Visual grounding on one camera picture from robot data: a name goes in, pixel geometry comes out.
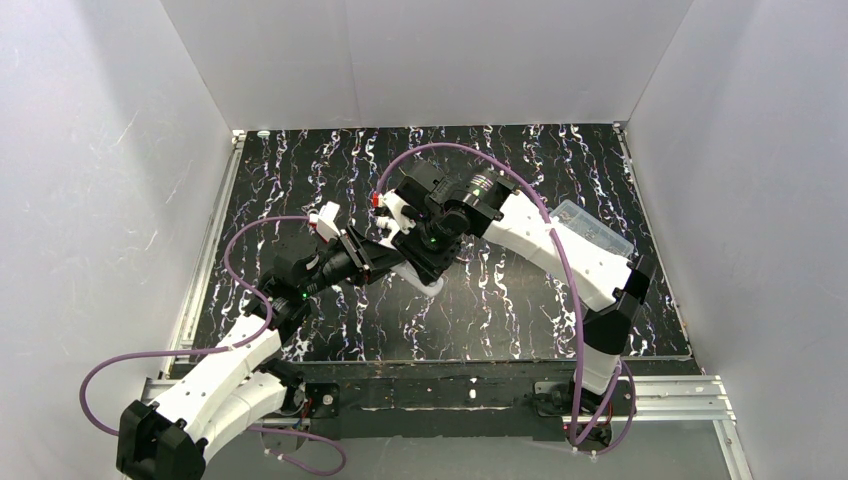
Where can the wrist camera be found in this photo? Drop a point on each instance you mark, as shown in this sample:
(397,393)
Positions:
(391,205)
(323,221)

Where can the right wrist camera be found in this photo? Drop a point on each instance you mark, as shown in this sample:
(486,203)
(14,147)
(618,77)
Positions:
(391,205)

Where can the white plastic faucet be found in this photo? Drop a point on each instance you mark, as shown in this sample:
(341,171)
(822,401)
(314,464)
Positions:
(384,223)

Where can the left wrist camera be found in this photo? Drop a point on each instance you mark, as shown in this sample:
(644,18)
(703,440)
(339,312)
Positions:
(323,221)

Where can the clear plastic screw box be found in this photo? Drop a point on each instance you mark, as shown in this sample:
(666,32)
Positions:
(592,229)

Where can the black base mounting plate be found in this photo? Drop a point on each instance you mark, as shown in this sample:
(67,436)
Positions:
(375,425)

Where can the white remote control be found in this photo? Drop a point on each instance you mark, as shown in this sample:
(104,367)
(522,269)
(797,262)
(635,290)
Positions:
(410,276)

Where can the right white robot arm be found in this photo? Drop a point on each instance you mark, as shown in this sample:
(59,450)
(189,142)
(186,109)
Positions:
(610,289)

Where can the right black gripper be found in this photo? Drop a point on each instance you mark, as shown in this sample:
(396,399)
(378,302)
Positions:
(432,263)

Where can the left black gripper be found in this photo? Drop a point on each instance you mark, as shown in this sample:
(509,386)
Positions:
(357,253)

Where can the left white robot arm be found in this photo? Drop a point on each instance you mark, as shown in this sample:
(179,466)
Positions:
(242,380)

